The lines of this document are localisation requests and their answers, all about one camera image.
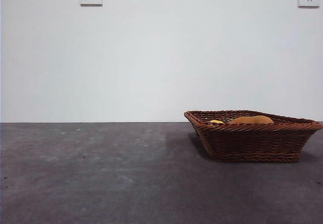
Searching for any brown wicker basket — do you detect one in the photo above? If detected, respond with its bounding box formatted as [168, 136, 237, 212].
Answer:
[183, 109, 323, 163]

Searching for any brown potato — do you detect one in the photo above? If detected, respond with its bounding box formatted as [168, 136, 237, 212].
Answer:
[227, 116, 275, 125]

